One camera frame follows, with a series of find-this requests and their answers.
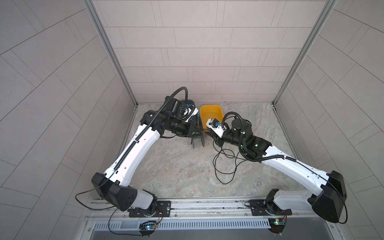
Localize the circuit board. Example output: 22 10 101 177
139 221 158 232
268 218 286 234

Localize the dark grey cable spool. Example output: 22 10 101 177
188 115 205 149

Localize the aluminium mounting rail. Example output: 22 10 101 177
83 196 335 223

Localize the teal plastic bin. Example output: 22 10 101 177
180 104 198 122

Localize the yellow plastic bin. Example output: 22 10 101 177
200 105 224 133

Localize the black cable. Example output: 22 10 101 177
211 131 250 185

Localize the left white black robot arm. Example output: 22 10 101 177
92 87 196 215

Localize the left circuit board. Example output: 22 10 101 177
139 221 158 232

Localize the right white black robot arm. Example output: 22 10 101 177
205 112 347 223

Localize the right circuit board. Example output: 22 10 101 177
268 218 286 234

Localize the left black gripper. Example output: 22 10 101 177
167 118 203 138

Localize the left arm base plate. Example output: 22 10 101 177
128 201 172 218

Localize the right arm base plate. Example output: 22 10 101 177
244 200 292 216

